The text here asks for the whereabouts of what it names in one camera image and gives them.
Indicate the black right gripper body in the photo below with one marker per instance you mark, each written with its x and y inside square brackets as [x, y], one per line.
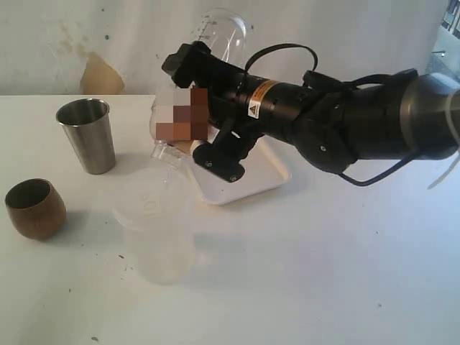
[237, 132]

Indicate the clear plastic shaker lid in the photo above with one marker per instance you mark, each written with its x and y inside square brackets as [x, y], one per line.
[169, 131]

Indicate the stainless steel cup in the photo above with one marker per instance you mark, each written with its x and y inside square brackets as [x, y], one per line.
[86, 124]

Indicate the brown wooden cup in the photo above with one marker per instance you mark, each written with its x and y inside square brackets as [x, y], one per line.
[35, 209]

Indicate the clear graduated shaker cup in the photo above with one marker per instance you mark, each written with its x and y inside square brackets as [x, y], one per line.
[216, 49]

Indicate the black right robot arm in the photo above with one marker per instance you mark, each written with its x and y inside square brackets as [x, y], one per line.
[332, 123]

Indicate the white rectangular tray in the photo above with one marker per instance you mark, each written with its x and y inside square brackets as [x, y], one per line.
[264, 170]

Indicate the frosted plastic deli container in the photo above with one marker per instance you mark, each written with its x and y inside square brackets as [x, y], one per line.
[153, 206]

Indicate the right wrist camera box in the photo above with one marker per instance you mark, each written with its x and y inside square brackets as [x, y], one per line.
[211, 159]

